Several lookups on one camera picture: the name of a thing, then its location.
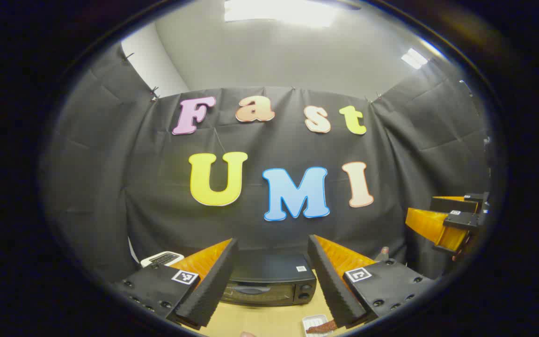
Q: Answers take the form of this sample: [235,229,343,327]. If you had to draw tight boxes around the black backdrop cloth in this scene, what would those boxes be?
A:
[40,42,492,286]

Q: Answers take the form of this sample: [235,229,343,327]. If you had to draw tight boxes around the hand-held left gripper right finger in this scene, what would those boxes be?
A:
[307,234,438,329]

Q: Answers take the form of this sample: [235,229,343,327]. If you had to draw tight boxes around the small white ridged tray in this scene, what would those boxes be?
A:
[301,314,340,337]

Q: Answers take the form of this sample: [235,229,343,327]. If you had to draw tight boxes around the white toaster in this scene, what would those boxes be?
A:
[139,251,185,268]

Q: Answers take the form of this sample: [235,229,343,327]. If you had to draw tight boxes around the ceiling light panel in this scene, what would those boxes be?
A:
[401,47,429,70]
[224,0,338,27]

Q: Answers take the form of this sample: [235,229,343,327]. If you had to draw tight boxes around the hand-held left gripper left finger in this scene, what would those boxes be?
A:
[110,238,240,330]

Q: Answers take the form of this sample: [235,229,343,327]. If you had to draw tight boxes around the reddish brown meat piece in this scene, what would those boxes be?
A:
[306,320,339,334]

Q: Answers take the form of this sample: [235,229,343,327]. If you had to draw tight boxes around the black electric oven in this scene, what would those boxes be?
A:
[220,253,318,307]

